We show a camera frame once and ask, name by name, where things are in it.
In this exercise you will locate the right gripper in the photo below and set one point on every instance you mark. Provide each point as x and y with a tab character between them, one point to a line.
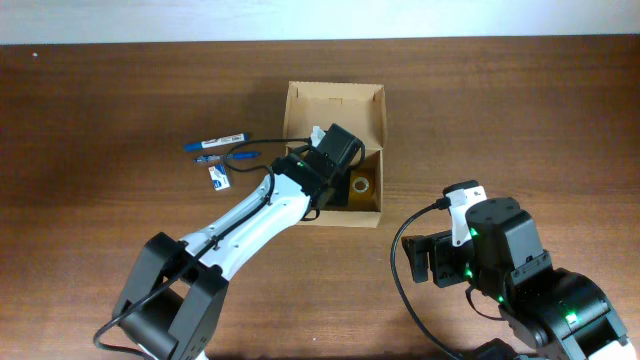
417	258

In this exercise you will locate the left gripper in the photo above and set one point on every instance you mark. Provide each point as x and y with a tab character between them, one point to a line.
330	190

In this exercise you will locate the yellow adhesive tape roll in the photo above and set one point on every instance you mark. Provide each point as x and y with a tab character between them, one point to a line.
362	190

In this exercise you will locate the blue ballpoint pen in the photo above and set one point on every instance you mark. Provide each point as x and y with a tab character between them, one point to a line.
232	156

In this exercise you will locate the cardboard box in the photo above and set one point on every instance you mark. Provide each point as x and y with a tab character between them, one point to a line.
359	109

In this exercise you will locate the blue white staples box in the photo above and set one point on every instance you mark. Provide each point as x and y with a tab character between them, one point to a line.
219	177

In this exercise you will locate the blue whiteboard marker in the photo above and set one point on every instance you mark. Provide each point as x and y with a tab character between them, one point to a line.
216	142

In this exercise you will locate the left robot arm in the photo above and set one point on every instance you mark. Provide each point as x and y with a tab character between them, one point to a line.
173	298

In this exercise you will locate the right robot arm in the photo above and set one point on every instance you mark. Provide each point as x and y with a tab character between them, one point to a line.
558	313

